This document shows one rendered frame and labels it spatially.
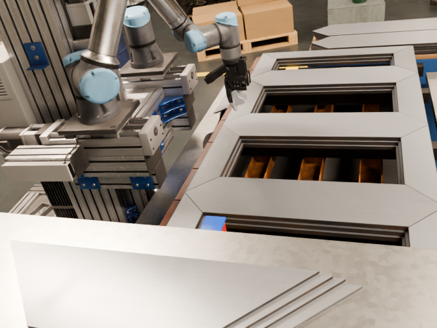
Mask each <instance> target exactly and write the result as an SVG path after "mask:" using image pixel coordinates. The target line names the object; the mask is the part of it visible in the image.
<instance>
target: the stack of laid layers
mask: <svg viewBox="0 0 437 328"><path fill-rule="evenodd" d="M373 63H390V66H395V63H394V54H393V53H383V54H369V55H342V56H327V57H300V58H286V59H276V61H275V63H274V65H273V67H272V70H278V69H279V67H293V66H325V65H342V64H373ZM380 93H392V101H393V112H399V109H398V101H397V85H396V83H353V84H328V85H280V86H263V88H262V90H261V92H260V94H259V96H258V99H257V101H256V103H255V105H254V107H253V109H252V111H251V113H259V112H260V110H261V107H262V105H263V103H264V101H265V98H266V97H267V96H280V95H314V94H380ZM244 147H254V148H322V149H356V150H395V151H396V162H397V181H398V184H404V170H403V154H402V146H401V137H289V136H239V138H238V140H237V142H236V144H235V146H234V148H233V151H232V153H231V155H230V157H229V159H228V161H227V163H226V166H225V168H224V170H223V171H222V174H221V175H220V177H231V175H232V172H233V170H234V168H235V166H236V163H237V161H238V159H239V156H240V155H241V152H242V150H243V148H244ZM404 185H405V184H404ZM201 212H202V211H201ZM206 215H208V216H217V217H226V221H225V224H226V228H238V229H246V230H262V231H270V232H285V233H294V234H309V235H318V236H334V237H342V238H358V239H373V240H382V241H397V242H401V243H402V247H410V239H409V231H408V227H407V226H390V225H371V224H361V223H344V222H334V221H316V220H307V219H288V218H279V217H261V216H251V215H234V214H224V213H206V212H202V216H201V218H200V220H199V222H198V224H197V225H196V228H195V229H200V227H201V225H202V223H203V221H204V219H205V217H206Z"/></svg>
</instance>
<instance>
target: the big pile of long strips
mask: <svg viewBox="0 0 437 328"><path fill-rule="evenodd" d="M312 32H313V34H314V36H315V38H316V40H317V41H316V42H313V43H311V49H310V51H315V50H328V49H352V48H377V47H390V46H413V47H414V53H415V55H429V54H437V18H423V19H414V20H395V21H376V22H366V23H348V24H337V25H329V26H326V27H323V28H320V29H317V30H314V31H312Z"/></svg>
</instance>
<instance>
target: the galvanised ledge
mask: <svg viewBox="0 0 437 328"><path fill-rule="evenodd" d="M225 94H226V88H225V85H224V87H223V88H222V90H221V91H220V93H219V94H218V96H217V98H216V99H215V101H214V102H213V104H212V105H211V107H210V108H209V110H208V112H207V113H206V114H205V116H204V117H203V119H202V121H201V123H200V124H199V125H198V127H197V128H196V130H195V131H194V133H193V135H192V136H191V138H190V139H189V141H188V142H187V144H186V145H185V147H184V149H183V150H182V151H181V153H180V155H179V156H178V158H177V160H176V161H175V162H174V164H173V166H172V167H171V169H170V170H169V172H168V173H167V177H166V179H165V180H164V182H163V184H162V186H161V188H160V189H157V190H156V192H155V193H154V195H153V197H152V198H151V199H150V201H149V203H148V204H147V206H146V207H145V209H144V210H143V212H142V213H141V215H140V217H139V218H138V219H137V221H136V223H135V224H140V225H155V226H159V225H160V224H161V221H162V220H163V218H164V216H165V215H166V213H167V211H168V209H169V208H170V206H171V205H172V203H173V201H174V199H175V197H176V196H177V194H178V193H179V190H180V189H181V187H182V185H183V184H184V182H185V180H186V179H187V177H188V175H189V173H190V172H191V170H192V168H193V167H194V164H195V163H196V161H197V160H198V158H199V156H200V154H201V153H202V151H203V147H202V144H203V141H204V137H205V136H206V135H207V134H208V133H212V132H214V130H215V128H216V127H217V125H218V123H219V122H220V120H221V118H222V116H223V115H224V113H225V111H226V110H224V111H221V112H219V113H214V112H215V109H216V108H217V107H218V105H219V103H220V102H221V100H222V99H223V97H224V96H225ZM213 113H214V114H213Z"/></svg>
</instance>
